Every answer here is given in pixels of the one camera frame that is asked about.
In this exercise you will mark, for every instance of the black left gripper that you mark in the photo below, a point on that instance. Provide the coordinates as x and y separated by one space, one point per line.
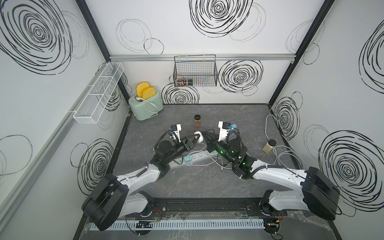
185 145

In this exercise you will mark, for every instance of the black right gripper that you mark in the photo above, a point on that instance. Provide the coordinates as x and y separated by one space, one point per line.
212 141

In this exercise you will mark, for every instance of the white round earbud case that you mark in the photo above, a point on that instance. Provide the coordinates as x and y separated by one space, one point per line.
200 137

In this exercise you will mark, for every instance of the white power strip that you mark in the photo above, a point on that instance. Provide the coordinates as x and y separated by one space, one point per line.
195 159

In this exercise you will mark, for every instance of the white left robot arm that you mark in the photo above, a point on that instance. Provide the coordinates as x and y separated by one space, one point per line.
115 197

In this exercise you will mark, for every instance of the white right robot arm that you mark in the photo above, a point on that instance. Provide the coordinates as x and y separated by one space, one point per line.
308 190

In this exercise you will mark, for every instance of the brown spice bottle black lid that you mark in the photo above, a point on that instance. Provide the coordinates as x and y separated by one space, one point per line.
197 119

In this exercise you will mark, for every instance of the clear jar black lid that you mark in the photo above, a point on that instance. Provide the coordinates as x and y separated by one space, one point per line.
269 146

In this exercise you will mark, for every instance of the mint green toaster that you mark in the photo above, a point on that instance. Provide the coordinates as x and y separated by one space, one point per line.
146 109

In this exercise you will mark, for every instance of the front yellow toast slice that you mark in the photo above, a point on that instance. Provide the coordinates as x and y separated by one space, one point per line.
148 92

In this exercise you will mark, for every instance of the yellow toast slice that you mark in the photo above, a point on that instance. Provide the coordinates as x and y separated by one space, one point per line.
140 88
148 92

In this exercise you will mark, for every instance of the rear yellow toast slice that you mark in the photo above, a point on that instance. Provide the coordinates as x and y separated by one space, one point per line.
140 88

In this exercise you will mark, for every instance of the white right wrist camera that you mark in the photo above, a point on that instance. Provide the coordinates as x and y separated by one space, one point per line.
223 130

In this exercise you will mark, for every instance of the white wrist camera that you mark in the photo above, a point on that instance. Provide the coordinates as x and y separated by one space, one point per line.
175 129
223 130

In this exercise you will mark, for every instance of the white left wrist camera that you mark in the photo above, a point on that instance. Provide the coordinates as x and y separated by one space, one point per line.
175 129

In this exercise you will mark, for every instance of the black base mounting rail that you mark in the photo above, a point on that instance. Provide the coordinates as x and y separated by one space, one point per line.
250 206

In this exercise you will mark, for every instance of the black wire wall basket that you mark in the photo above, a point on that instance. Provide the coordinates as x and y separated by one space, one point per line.
195 71

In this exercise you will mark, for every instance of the white slotted cable duct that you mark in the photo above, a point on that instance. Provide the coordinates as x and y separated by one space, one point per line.
218 224

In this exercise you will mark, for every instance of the white wire wall shelf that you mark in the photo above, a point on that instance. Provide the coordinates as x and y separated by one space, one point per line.
97 98

